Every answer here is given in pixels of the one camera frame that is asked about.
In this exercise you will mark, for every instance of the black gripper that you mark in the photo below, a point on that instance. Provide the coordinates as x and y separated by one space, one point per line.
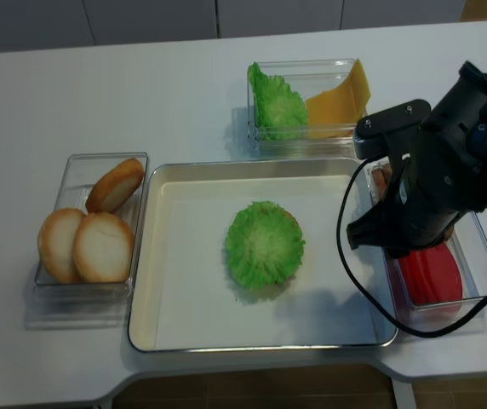
442 178

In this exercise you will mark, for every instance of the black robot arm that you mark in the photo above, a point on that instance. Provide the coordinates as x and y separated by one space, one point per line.
438 157

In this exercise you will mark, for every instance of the lettuce leaf on bun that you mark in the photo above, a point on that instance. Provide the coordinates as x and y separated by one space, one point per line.
263 247

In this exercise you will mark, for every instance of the yellow cheese slice front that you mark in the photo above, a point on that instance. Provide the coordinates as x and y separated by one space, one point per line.
330 112

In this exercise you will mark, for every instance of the yellow cheese slice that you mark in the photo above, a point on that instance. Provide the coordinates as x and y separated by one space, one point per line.
360 88
330 112

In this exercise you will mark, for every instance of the yellow cheese slice back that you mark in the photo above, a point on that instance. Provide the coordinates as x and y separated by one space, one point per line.
360 88

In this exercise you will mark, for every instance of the clear lettuce cheese container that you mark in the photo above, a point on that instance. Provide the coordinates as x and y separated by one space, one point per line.
309 78

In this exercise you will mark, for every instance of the lettuce leaf in container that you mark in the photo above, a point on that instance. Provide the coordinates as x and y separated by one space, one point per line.
280 112

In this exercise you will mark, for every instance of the tomato slice middle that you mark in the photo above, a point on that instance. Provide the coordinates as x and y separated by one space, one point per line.
405 266

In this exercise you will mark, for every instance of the tomato slice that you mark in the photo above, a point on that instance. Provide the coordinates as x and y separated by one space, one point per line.
405 266
436 276

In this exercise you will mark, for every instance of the tomato slice front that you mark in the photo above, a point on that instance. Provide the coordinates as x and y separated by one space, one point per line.
436 276

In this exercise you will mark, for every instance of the brown meat patty far left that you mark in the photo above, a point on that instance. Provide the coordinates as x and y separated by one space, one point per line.
381 177

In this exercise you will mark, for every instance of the clear meat tomato container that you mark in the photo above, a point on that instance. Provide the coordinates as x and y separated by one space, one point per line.
468 245

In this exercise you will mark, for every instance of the white metal tray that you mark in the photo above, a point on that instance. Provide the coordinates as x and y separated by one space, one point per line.
185 299

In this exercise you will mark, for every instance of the bun half back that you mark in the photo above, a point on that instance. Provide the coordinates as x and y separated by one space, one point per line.
115 187

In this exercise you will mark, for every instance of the bun half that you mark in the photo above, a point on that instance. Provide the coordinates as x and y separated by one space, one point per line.
103 248
115 187
55 242

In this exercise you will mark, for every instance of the bun half front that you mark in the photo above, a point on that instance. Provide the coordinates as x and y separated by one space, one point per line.
103 248

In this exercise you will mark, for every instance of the clear bun container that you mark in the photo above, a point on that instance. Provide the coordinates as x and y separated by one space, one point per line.
82 171

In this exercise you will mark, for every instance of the bun half far left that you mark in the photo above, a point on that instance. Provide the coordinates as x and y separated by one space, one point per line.
55 242

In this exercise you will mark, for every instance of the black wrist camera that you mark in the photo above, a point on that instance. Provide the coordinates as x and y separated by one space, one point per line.
389 133

